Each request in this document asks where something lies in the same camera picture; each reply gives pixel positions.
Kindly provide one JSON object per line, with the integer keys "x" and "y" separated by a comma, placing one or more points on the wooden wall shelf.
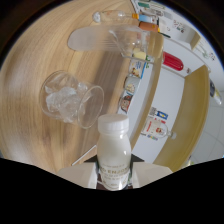
{"x": 200, "y": 45}

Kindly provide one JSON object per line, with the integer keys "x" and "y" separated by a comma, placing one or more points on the white bowl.
{"x": 131, "y": 85}
{"x": 126, "y": 103}

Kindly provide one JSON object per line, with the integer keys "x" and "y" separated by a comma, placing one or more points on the white and blue cup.
{"x": 147, "y": 18}

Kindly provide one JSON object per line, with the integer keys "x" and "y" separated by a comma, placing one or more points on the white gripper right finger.
{"x": 150, "y": 172}

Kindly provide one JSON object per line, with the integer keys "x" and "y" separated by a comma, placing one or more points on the blue rimmed bowl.
{"x": 136, "y": 68}

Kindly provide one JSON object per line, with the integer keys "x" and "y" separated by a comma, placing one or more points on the clear jar with wooden lid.
{"x": 96, "y": 40}

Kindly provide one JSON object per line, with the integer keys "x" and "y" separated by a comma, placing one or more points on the blue wall poster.
{"x": 160, "y": 114}

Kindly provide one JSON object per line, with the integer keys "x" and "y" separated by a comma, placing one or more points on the red liquid glass bottle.
{"x": 173, "y": 61}

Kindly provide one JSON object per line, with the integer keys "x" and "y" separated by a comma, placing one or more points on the clear bottle with orange cap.
{"x": 113, "y": 16}

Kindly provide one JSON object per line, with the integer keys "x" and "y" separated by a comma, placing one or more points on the white milk bottle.
{"x": 114, "y": 150}

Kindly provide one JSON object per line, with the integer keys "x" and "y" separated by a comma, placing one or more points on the two-tier wooden shelf rack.
{"x": 186, "y": 116}

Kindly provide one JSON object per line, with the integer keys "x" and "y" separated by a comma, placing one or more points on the clear glass with ice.
{"x": 66, "y": 100}

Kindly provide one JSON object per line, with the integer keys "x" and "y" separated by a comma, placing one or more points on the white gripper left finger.
{"x": 80, "y": 173}

